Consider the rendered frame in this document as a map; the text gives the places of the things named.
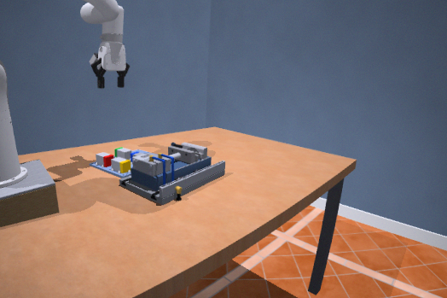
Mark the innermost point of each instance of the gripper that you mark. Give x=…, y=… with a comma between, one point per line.
x=111, y=55

